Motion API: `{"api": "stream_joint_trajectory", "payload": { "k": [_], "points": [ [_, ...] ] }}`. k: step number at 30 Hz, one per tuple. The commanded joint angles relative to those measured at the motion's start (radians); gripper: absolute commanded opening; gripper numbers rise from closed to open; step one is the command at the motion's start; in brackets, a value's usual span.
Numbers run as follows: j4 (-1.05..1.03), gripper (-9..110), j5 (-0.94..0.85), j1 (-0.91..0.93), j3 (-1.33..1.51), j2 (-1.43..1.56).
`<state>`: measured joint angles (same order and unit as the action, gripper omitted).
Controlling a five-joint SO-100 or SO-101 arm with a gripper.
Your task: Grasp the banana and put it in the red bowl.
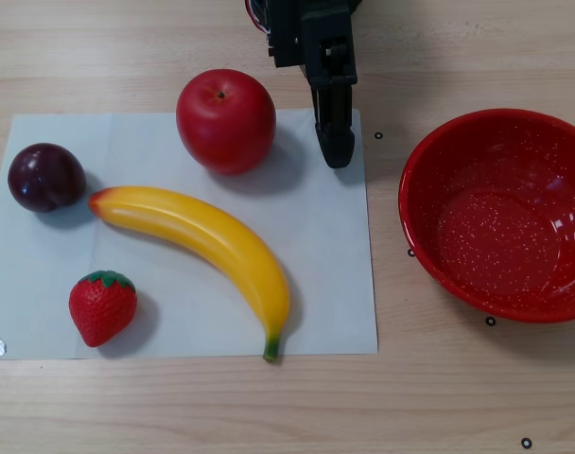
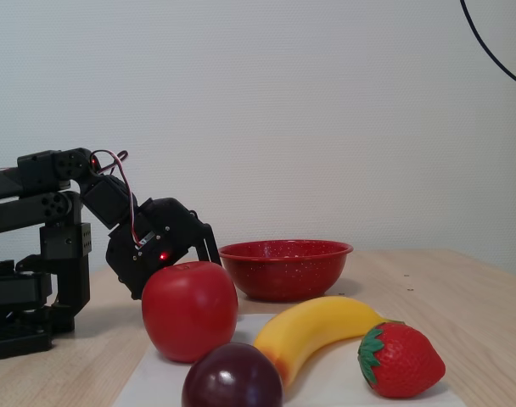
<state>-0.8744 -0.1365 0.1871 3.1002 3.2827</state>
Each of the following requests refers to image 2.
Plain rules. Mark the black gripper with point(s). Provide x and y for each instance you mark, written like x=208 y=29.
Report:
x=173 y=231

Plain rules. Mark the yellow toy banana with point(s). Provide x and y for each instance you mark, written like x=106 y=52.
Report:
x=309 y=326

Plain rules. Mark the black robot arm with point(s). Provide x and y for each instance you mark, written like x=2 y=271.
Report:
x=33 y=169

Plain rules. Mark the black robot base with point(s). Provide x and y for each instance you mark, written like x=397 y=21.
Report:
x=16 y=292

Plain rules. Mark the red speckled enamel bowl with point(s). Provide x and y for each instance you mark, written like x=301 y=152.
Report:
x=283 y=275

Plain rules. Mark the red toy apple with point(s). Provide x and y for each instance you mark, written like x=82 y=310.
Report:
x=186 y=313

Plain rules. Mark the dark purple toy plum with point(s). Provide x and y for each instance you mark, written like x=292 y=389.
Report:
x=228 y=381

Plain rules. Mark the white paper sheet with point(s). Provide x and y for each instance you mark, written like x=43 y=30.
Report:
x=334 y=373

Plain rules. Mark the red toy strawberry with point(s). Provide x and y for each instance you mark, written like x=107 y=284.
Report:
x=406 y=360

